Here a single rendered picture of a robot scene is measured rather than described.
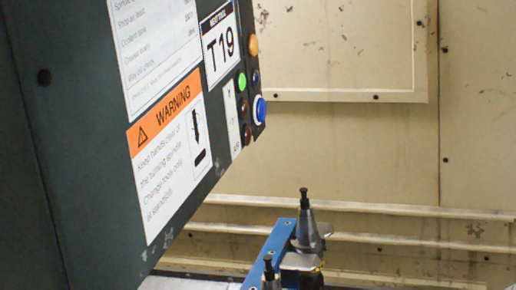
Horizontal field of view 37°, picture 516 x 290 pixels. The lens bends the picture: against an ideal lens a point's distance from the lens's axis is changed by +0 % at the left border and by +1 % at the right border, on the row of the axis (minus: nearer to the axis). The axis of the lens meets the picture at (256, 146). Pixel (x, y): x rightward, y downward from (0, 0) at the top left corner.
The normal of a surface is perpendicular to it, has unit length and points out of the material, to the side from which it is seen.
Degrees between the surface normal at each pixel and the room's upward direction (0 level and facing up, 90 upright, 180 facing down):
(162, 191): 90
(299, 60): 90
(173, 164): 90
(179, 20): 90
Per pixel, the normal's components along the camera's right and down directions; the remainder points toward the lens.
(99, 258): 0.95, 0.04
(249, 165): -0.30, 0.41
